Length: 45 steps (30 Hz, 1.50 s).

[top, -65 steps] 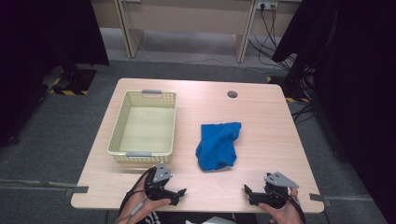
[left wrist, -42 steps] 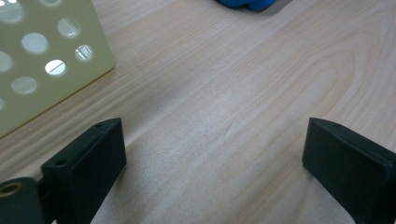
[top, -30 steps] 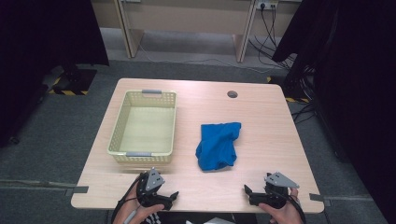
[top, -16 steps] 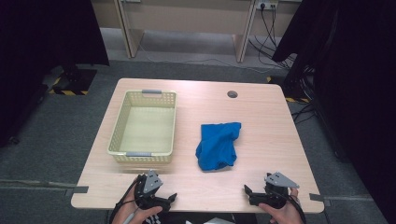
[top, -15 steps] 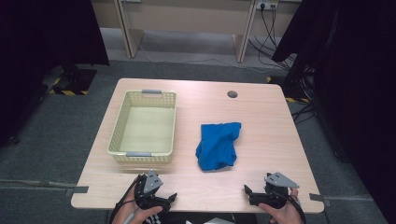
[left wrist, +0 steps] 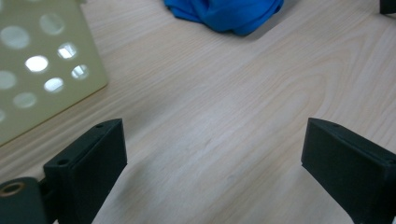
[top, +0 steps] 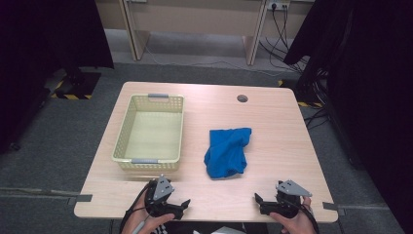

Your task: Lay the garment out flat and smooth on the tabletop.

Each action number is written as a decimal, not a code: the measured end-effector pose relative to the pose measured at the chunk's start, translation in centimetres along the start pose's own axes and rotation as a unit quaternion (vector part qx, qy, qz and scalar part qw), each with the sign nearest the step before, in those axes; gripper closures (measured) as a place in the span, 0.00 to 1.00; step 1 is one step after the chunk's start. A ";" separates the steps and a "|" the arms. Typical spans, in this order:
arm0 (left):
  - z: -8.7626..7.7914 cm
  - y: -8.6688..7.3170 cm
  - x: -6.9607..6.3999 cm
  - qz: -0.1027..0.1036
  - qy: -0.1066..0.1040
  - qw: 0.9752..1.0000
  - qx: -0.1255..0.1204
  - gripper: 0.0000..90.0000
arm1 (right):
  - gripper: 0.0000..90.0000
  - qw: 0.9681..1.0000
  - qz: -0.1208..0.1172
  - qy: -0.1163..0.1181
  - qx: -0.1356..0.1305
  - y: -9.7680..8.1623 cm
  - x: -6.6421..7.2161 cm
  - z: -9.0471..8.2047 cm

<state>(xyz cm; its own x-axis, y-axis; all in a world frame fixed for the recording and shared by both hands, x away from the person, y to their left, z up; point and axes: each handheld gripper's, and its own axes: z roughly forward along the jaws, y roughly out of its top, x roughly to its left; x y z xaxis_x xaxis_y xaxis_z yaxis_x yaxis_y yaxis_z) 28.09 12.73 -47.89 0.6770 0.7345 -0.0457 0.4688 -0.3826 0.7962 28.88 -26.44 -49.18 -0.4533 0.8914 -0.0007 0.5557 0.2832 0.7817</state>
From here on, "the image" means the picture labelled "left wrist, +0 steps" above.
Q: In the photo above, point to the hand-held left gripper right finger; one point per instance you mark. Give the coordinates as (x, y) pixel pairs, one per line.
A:
(351, 171)

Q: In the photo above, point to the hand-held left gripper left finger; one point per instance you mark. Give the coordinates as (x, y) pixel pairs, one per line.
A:
(87, 174)

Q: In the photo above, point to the blue t-shirt with white print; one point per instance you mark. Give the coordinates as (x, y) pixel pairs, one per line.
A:
(224, 15)

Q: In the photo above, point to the pale green plastic basket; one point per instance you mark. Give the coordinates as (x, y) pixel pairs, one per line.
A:
(18, 124)

